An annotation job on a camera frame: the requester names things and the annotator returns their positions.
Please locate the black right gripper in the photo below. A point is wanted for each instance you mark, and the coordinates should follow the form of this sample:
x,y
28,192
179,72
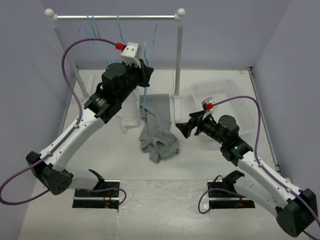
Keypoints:
x,y
186,127

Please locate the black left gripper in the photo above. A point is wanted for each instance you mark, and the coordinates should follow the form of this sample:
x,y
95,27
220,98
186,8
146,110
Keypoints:
x,y
145,72

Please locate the blue wire hanger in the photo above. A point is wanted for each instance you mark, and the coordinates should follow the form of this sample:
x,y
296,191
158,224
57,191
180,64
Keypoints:
x,y
148,59

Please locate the grey tank top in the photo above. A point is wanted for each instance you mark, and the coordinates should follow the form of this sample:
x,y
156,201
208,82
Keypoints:
x,y
156,137

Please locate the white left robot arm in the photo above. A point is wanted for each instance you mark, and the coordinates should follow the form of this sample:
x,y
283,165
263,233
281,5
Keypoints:
x,y
50,165

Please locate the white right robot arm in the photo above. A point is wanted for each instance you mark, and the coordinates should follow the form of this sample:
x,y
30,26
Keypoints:
x,y
293,208

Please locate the white tank top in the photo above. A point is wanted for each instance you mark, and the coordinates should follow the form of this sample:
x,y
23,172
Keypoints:
x,y
130,112

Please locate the blue empty hanger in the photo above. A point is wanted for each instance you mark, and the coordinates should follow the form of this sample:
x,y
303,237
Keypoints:
x,y
94,32

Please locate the white metal clothes rack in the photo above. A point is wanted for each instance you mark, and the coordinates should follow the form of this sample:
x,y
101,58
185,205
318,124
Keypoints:
x,y
177,17

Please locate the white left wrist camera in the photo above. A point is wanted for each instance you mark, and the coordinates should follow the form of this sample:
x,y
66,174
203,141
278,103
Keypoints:
x,y
131,54

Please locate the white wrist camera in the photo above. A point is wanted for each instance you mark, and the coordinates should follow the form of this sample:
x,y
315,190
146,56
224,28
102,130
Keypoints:
x,y
131,54
208,106

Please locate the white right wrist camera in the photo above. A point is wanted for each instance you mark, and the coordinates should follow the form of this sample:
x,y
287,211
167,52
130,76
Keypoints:
x,y
208,106

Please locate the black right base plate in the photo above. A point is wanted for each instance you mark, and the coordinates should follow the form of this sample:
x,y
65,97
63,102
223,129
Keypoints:
x,y
223,200

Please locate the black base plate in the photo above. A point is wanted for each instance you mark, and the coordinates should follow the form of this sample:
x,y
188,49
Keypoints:
x,y
96,200
223,200

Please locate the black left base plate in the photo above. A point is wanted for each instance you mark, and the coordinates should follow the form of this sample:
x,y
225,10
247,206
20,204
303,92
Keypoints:
x,y
96,200

